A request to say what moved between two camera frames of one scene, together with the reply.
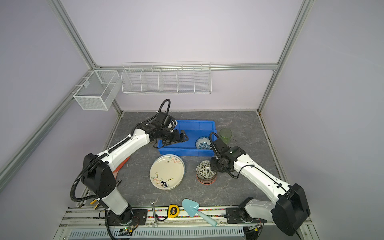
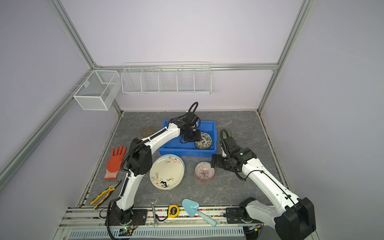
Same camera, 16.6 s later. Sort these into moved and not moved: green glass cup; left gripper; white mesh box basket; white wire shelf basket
Moved: left gripper
Not moved: white wire shelf basket; white mesh box basket; green glass cup
